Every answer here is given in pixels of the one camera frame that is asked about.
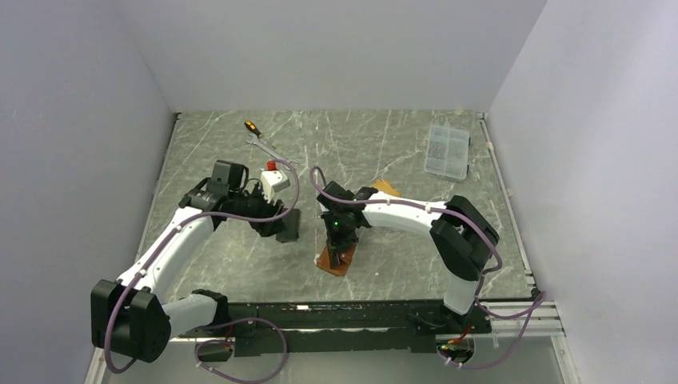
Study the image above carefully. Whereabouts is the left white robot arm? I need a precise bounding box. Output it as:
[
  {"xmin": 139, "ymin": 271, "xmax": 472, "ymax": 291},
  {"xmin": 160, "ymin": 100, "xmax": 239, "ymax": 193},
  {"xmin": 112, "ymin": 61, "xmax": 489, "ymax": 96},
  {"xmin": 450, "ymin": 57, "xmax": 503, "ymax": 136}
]
[{"xmin": 90, "ymin": 159, "xmax": 299, "ymax": 374}]

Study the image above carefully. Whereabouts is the aluminium frame rail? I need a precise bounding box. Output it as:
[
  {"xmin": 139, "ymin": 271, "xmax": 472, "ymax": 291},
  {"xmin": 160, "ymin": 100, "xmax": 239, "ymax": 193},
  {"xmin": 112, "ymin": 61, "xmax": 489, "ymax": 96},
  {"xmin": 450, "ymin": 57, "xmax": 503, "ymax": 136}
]
[{"xmin": 86, "ymin": 300, "xmax": 580, "ymax": 383}]

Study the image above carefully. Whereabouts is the silver open-end wrench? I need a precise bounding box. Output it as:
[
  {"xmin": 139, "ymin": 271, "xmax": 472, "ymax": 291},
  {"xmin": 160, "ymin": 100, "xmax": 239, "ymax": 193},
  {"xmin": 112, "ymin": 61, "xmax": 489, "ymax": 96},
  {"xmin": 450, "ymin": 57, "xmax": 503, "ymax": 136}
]
[{"xmin": 245, "ymin": 136, "xmax": 296, "ymax": 164}]

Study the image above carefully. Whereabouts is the black card stack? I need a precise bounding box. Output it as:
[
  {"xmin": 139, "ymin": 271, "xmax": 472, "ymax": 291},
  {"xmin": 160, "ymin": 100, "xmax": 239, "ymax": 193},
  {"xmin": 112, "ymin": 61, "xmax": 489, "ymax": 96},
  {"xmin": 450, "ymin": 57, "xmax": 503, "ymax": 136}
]
[{"xmin": 276, "ymin": 208, "xmax": 301, "ymax": 243}]

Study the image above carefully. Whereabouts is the clear plastic organizer box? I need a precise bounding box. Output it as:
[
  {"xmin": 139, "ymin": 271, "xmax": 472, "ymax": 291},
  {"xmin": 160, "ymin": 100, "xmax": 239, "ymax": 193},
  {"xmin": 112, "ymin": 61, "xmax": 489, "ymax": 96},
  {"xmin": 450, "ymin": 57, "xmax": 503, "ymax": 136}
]
[{"xmin": 424, "ymin": 125, "xmax": 471, "ymax": 180}]

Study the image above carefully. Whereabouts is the orange black screwdriver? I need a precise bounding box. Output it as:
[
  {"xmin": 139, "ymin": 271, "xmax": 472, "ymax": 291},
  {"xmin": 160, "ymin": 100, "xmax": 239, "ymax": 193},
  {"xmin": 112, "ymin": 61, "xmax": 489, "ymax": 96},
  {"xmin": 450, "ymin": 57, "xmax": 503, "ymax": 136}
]
[{"xmin": 244, "ymin": 120, "xmax": 263, "ymax": 138}]

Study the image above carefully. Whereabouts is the brown leather card holder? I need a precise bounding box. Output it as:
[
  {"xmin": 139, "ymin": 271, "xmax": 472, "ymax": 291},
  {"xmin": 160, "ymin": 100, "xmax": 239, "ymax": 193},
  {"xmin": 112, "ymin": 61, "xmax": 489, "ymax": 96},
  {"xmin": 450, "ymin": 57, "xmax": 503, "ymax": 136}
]
[{"xmin": 314, "ymin": 241, "xmax": 357, "ymax": 277}]

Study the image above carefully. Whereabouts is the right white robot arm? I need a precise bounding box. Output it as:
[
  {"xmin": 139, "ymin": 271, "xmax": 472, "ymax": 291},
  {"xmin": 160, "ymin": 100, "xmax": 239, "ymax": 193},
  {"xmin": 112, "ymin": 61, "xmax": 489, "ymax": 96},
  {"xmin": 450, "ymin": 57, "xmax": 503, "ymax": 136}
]
[{"xmin": 317, "ymin": 182, "xmax": 500, "ymax": 332}]

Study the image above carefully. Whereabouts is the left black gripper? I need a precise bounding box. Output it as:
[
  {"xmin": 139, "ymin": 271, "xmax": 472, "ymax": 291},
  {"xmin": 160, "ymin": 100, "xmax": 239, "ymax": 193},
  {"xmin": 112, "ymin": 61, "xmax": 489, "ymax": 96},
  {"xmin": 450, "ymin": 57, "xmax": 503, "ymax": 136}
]
[{"xmin": 229, "ymin": 181, "xmax": 287, "ymax": 237}]

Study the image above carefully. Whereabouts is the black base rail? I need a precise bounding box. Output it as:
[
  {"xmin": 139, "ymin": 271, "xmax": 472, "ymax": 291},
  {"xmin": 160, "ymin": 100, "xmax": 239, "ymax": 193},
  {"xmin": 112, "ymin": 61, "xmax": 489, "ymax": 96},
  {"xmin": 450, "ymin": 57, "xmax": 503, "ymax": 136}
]
[{"xmin": 182, "ymin": 299, "xmax": 492, "ymax": 357}]

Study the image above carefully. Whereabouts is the gold card stack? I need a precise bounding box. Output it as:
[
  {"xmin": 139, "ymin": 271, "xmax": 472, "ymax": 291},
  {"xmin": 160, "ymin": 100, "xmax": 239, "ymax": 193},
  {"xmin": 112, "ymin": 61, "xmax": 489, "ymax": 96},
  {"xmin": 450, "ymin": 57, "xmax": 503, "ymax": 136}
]
[{"xmin": 370, "ymin": 178, "xmax": 401, "ymax": 197}]

